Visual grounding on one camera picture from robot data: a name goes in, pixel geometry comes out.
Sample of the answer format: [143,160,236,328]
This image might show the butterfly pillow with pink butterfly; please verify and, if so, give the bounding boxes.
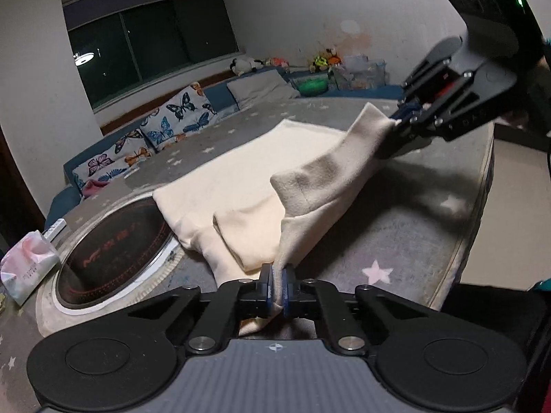
[72,128,156,190]

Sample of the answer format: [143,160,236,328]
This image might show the grey star-print tablecloth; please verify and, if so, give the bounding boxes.
[0,95,496,413]

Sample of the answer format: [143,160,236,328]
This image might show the pink cloth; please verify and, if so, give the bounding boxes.
[82,179,108,199]

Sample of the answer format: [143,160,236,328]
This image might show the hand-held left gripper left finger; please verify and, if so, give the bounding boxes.
[129,264,276,356]

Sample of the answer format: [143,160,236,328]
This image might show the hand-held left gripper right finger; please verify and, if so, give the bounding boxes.
[282,266,431,356]

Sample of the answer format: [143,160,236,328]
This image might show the white remote control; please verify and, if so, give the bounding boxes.
[43,219,67,242]

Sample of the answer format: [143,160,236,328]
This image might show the cream sweater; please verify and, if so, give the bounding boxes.
[153,102,403,336]

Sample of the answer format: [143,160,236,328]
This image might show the butterfly pillow with blue butterflies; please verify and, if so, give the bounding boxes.
[142,82,218,151]

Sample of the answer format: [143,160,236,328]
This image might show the blue sofa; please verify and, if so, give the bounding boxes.
[45,66,405,229]

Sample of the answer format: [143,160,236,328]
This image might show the round black induction cooktop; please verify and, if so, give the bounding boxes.
[54,195,177,315]

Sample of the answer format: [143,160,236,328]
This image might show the black white plush toy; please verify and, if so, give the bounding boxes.
[230,57,264,76]

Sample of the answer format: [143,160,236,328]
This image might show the dark window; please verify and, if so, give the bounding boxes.
[62,0,241,110]

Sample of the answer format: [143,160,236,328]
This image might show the plain grey pillow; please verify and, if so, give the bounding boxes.
[226,70,301,110]

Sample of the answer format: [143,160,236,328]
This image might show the pink white tissue pack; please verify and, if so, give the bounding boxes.
[0,230,61,306]

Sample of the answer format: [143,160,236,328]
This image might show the clear plastic storage box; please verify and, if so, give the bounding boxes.
[329,55,386,91]

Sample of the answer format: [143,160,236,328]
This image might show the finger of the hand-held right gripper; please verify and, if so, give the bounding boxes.
[389,36,465,122]
[381,71,478,158]

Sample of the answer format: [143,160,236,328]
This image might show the plush toys on ledge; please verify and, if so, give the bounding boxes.
[310,49,343,72]

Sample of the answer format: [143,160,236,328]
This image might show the green plastic bowl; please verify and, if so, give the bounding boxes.
[297,73,330,95]

